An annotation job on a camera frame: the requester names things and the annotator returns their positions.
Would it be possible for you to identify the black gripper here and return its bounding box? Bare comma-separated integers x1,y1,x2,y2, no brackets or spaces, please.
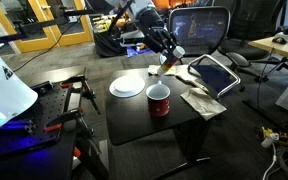
136,8,177,53

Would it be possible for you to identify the glue stick bottle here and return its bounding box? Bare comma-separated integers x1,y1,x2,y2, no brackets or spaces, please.
157,46,185,76

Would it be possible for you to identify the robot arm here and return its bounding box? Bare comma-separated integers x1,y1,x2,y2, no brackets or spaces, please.
86,0,182,54

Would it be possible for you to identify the red enamel mug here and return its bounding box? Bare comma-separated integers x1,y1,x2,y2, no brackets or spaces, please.
146,81,170,116

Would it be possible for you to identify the crumpled beige napkin far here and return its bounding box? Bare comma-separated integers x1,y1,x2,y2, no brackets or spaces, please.
148,65,176,76

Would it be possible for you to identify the crumpled beige napkin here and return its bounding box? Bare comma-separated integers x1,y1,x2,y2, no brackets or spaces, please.
148,65,176,76
181,88,226,121

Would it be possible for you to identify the black cloth covered table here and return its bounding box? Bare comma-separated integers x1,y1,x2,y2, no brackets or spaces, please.
92,14,135,58

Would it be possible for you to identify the white plate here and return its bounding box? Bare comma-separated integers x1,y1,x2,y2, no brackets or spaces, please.
109,75,145,98

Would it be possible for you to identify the crumpled beige napkin near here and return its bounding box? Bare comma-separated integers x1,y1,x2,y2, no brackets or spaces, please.
181,88,226,121

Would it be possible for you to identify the black office chair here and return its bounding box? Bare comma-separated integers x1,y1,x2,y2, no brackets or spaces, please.
218,0,288,82

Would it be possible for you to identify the wooden desk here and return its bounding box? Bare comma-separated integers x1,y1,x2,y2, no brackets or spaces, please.
249,37,288,57

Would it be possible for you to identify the white power adapter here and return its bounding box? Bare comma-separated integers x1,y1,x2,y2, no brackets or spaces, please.
261,133,279,148

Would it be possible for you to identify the black perforated mounting board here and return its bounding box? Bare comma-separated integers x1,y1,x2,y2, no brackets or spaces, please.
0,84,70,156

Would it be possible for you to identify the yellow door frame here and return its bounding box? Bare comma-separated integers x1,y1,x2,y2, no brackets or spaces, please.
0,0,93,54

